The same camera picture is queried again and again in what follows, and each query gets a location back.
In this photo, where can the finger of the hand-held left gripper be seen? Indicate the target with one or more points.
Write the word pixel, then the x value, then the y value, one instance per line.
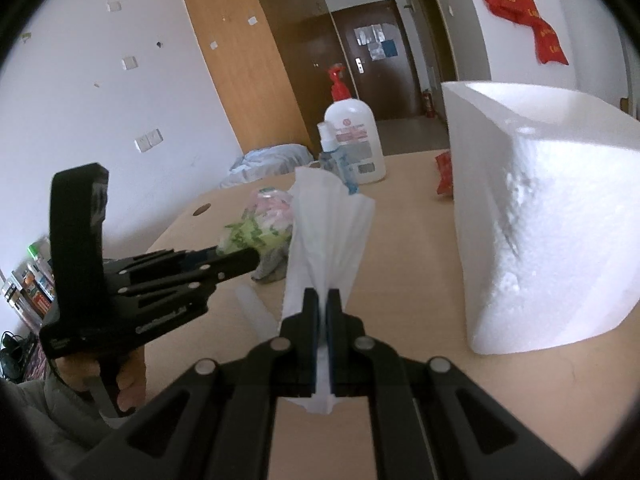
pixel 160 259
pixel 235 262

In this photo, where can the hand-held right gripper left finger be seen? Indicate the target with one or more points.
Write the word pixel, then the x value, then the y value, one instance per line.
pixel 311 325

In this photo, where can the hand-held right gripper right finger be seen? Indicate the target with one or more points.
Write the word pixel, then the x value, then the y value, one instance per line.
pixel 336 330

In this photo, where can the green pink printed plastic bag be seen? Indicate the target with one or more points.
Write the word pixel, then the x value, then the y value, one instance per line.
pixel 260 220

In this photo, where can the white paper tissue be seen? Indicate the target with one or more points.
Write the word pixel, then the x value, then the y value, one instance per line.
pixel 325 230

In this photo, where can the white foam box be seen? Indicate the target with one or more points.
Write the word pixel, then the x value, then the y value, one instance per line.
pixel 540 210

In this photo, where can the person's left forearm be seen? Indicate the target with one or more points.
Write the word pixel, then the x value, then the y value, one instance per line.
pixel 40 430

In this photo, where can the person's left hand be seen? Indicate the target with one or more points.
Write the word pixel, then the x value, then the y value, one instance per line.
pixel 132 385

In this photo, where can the shelf of books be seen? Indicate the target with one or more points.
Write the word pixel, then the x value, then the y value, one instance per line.
pixel 30 285

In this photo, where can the pale blue bedding bundle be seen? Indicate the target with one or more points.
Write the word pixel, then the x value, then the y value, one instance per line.
pixel 270 160

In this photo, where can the small clear blue spray bottle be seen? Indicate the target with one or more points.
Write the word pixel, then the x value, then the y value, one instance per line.
pixel 332 157

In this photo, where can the white pump bottle red top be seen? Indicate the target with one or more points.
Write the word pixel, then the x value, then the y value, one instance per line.
pixel 355 135

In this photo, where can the red snack packet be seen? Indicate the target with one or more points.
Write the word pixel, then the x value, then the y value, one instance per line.
pixel 444 175

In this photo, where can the wooden wardrobe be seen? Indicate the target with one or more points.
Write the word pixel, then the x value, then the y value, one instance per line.
pixel 240 60

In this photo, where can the dark brown entrance door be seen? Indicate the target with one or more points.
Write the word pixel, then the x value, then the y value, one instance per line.
pixel 395 85

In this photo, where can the red fire extinguisher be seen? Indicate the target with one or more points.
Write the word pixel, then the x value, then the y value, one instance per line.
pixel 427 104

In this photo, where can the brown side door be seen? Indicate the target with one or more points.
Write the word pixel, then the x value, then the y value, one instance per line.
pixel 435 35

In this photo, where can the wide white wall switch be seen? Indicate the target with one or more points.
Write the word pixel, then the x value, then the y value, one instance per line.
pixel 148 140

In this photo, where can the square white wall switch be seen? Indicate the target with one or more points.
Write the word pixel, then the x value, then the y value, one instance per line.
pixel 130 63

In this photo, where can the small white wall socket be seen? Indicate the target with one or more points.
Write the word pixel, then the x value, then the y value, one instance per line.
pixel 114 6

